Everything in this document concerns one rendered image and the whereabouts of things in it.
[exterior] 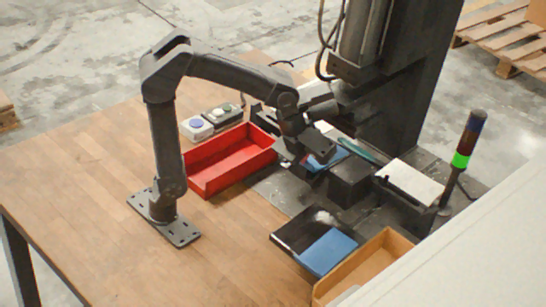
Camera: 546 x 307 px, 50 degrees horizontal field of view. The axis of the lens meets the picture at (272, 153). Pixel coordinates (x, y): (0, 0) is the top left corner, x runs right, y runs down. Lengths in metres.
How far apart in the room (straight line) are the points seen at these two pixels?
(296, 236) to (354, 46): 0.44
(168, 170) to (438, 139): 2.34
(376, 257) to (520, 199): 1.03
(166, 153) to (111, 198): 0.26
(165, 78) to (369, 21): 0.42
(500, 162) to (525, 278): 3.10
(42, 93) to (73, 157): 1.90
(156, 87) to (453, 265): 0.87
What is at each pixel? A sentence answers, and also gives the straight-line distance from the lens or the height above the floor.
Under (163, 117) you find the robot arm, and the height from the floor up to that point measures 1.20.
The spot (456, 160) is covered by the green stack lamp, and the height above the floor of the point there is 1.07.
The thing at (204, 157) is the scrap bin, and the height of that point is 0.91.
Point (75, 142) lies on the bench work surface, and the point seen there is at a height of 0.90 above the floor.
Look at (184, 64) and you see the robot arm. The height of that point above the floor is 1.33.
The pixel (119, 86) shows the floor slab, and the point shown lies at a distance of 3.46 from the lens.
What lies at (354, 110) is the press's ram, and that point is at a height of 1.16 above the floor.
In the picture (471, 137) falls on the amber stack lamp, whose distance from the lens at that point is 1.39.
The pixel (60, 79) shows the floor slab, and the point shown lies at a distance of 3.55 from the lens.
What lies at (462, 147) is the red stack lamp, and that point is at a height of 1.11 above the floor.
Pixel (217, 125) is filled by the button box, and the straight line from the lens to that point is 1.62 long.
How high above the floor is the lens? 1.89
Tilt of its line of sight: 39 degrees down
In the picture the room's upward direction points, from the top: 8 degrees clockwise
